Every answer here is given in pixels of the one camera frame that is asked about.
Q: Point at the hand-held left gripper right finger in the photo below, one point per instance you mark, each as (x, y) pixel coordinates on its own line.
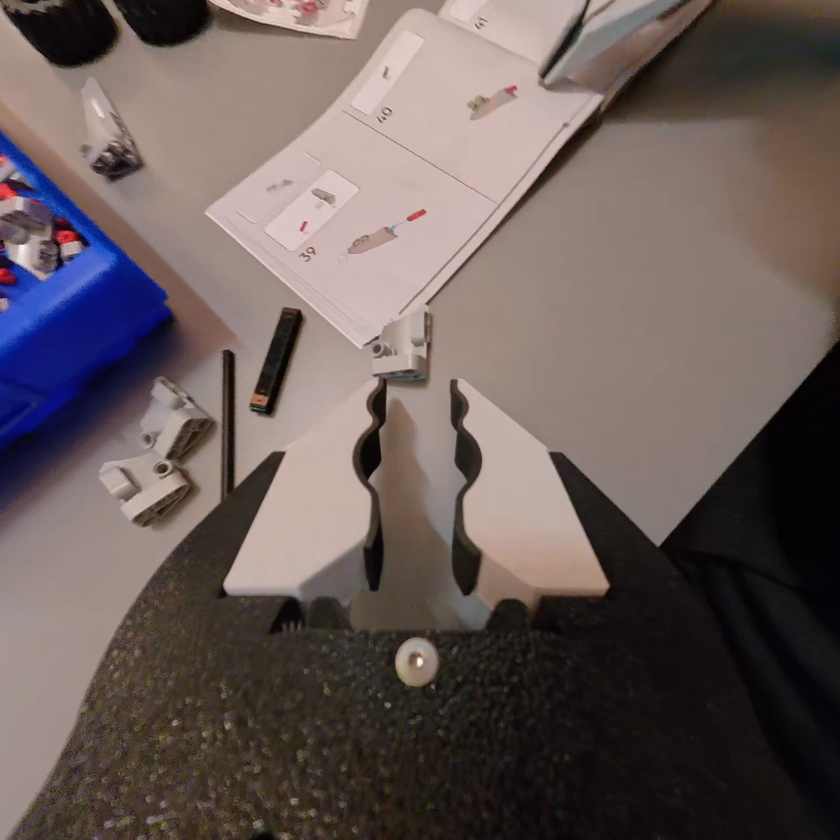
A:
(538, 518)

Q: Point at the pile of small toy parts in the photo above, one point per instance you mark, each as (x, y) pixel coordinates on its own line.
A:
(29, 229)

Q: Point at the long black toy axle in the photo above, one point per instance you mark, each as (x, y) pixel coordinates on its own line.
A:
(228, 426)

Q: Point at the grey wedge toy panel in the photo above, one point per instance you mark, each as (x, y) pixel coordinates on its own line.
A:
(105, 124)

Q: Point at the black toy tyre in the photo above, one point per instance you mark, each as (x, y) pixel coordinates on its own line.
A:
(164, 19)
(59, 29)

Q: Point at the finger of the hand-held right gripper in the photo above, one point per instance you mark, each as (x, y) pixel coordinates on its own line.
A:
(630, 33)

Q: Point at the grey toy connector piece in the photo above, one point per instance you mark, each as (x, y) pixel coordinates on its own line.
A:
(403, 344)
(177, 420)
(141, 489)

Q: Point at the person's dark clothing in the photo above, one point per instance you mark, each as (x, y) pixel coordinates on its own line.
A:
(754, 590)

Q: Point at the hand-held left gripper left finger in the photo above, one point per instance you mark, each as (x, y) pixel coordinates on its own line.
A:
(302, 518)

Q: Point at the dark flat toy bar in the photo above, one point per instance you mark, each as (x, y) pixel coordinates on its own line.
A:
(275, 361)

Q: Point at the white instruction booklet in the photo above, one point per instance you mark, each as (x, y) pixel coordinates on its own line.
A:
(426, 164)

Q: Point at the toy sticker sheet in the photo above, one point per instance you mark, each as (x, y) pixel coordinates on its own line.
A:
(289, 16)

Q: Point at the blue plastic bin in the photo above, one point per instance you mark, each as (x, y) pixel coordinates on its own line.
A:
(72, 341)

